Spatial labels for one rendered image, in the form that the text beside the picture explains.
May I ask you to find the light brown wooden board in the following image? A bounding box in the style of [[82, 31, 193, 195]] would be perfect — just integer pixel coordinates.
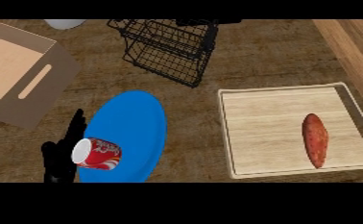
[[309, 18, 363, 97]]

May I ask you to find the black wire tiered basket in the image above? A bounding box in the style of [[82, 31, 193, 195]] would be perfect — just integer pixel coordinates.
[[106, 18, 243, 89]]

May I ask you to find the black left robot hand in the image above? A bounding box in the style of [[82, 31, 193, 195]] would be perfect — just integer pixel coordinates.
[[39, 108, 88, 184]]

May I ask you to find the pale grey round vessel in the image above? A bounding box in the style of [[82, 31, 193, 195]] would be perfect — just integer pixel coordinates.
[[42, 18, 88, 31]]

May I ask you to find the orange-red sweet potato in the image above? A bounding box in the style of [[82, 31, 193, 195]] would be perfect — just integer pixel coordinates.
[[300, 112, 330, 170]]

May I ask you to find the brown wooden crate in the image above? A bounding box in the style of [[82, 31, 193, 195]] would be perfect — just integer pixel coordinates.
[[0, 22, 84, 131]]

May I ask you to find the pale wooden tray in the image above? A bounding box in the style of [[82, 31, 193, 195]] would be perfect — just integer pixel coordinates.
[[216, 81, 363, 180]]

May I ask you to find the red and white can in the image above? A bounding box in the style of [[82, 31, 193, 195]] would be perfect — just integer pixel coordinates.
[[69, 137, 123, 171]]

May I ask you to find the blue oval plate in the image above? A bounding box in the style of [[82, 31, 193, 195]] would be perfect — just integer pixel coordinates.
[[76, 89, 168, 184]]

